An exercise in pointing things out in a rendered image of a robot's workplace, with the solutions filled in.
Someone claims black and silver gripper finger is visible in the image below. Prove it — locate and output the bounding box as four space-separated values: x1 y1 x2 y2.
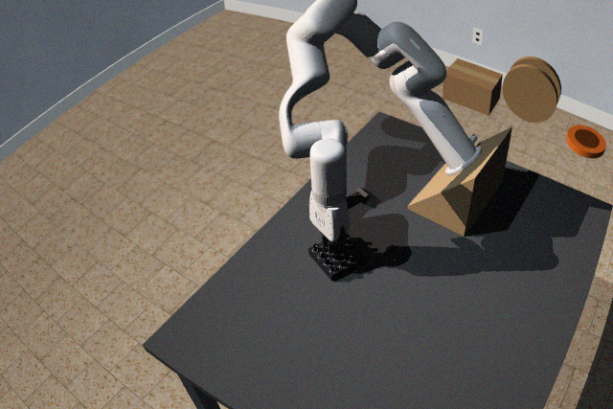
328 226 348 254
320 232 329 248

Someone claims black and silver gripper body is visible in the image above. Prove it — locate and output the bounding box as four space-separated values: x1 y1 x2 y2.
309 190 350 241

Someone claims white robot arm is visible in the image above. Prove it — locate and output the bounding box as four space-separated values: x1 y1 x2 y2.
280 0 483 206

